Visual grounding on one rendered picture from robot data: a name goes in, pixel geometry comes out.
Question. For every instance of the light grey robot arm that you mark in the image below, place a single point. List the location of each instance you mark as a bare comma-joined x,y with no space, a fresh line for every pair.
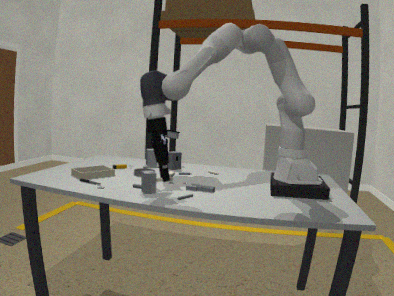
293,163

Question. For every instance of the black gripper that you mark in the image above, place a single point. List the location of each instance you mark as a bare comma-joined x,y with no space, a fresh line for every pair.
157,126

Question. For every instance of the beige rectangular tray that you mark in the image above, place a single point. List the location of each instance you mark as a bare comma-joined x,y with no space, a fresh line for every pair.
93,172

